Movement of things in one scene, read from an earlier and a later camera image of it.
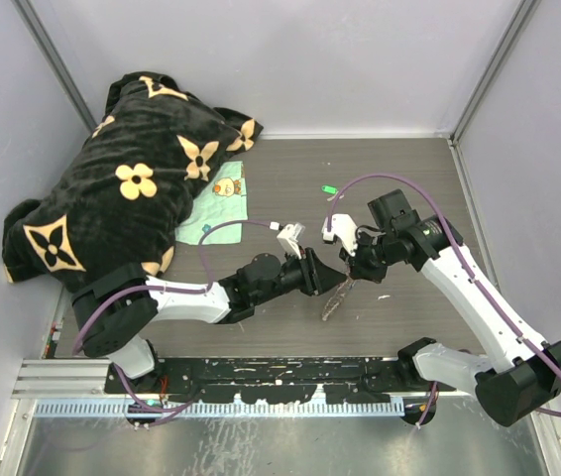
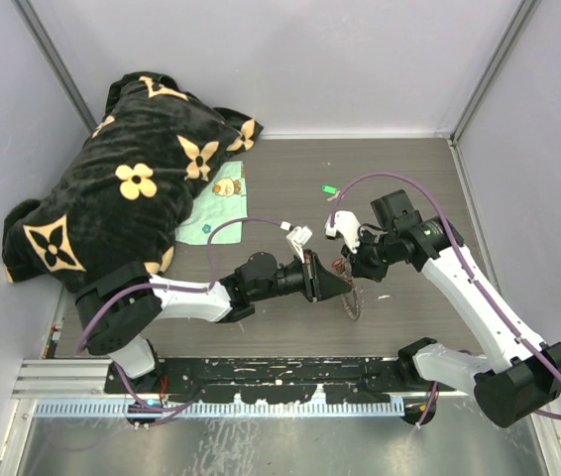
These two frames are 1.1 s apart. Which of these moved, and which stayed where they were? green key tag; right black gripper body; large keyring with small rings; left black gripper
Moved: large keyring with small rings
Stayed: green key tag; left black gripper; right black gripper body
